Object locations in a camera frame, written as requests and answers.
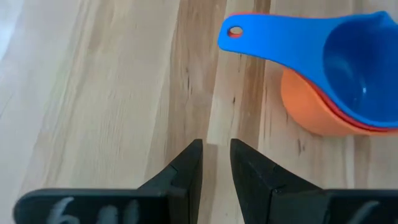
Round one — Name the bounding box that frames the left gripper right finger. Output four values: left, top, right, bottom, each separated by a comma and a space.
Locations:
229, 138, 398, 224

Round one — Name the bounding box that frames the blue measuring cup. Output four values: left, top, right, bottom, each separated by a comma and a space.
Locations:
216, 10, 398, 129

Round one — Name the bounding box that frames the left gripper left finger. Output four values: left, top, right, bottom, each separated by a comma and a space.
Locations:
13, 138, 204, 224

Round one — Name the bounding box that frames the orange measuring cup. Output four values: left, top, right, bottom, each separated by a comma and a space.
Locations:
280, 68, 398, 137

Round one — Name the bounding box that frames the red measuring cup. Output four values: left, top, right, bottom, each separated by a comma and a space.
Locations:
228, 12, 398, 133

